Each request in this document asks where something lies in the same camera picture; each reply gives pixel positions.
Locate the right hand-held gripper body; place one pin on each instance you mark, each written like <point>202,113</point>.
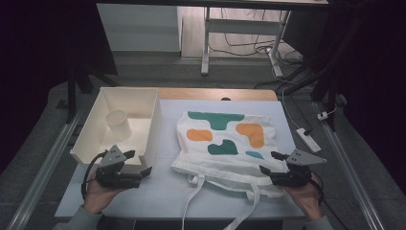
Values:
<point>293,179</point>

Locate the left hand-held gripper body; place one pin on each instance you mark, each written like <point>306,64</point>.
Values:
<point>110,179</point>

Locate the white cup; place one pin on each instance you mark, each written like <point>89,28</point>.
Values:
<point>118,126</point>

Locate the white patterned tote bag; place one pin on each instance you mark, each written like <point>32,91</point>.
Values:
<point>223,163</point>

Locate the white plastic bin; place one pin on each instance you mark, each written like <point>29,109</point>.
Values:
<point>134,99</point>

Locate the person's left hand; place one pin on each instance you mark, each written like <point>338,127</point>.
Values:
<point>95,198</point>

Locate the person's right hand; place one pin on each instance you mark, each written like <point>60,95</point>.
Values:
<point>308,198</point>

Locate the white power strip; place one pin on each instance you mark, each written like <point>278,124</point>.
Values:
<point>308,140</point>

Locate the small white plug adapter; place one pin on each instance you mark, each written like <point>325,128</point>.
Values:
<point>323,116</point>

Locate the black metal stand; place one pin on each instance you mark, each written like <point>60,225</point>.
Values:
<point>72,96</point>
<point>332,96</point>

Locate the white cabinet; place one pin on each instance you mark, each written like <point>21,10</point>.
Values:
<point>137,28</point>

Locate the aluminium rail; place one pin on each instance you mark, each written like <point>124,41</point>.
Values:
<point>351,172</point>
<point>44,172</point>

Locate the white desk with metal frame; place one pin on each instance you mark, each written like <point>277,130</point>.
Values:
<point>242,27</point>

